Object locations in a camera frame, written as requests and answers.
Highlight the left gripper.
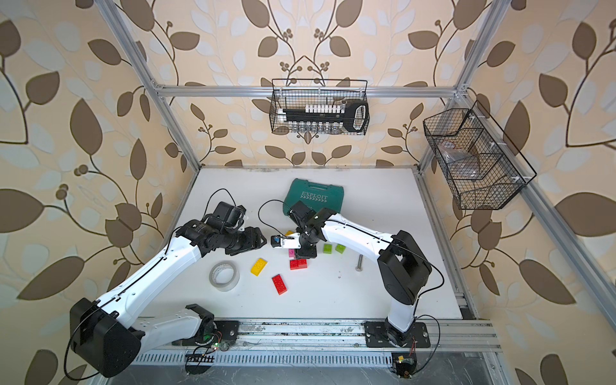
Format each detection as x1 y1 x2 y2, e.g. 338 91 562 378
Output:
220 225 269 253

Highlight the red lego brick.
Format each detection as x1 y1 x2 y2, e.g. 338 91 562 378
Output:
290 259 308 270
272 274 288 295

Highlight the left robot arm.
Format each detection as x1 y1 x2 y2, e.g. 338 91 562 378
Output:
66 202 267 378

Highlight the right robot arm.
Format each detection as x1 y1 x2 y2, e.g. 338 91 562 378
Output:
271 201 433 338

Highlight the yellow lego brick lower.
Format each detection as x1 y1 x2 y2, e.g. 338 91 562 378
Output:
250 258 268 277

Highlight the green tool case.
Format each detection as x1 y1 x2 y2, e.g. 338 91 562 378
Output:
283 178 344 217

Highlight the clear tape roll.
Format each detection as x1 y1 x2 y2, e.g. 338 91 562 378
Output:
209 261 240 292

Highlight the steel hex bolt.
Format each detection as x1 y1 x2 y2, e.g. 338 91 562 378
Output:
355 254 364 272

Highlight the clear plastic bag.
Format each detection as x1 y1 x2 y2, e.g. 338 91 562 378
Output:
439 141 481 181

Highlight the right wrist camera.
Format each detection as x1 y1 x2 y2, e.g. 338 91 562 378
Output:
270 233 301 250

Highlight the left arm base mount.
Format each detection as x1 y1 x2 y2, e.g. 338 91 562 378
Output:
172 320 240 351

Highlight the black socket set rail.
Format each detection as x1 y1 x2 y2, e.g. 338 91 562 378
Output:
276 99 370 133

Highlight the back wire basket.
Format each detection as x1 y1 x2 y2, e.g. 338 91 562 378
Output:
269 77 370 136

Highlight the wire basket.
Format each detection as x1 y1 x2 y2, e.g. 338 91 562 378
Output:
269 77 370 136
423 101 537 210

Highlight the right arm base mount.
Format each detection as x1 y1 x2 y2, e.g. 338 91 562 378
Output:
363 320 431 349

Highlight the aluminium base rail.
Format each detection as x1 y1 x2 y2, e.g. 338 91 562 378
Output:
103 317 501 352

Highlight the right wire basket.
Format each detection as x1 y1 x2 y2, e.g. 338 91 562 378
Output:
423 101 537 210

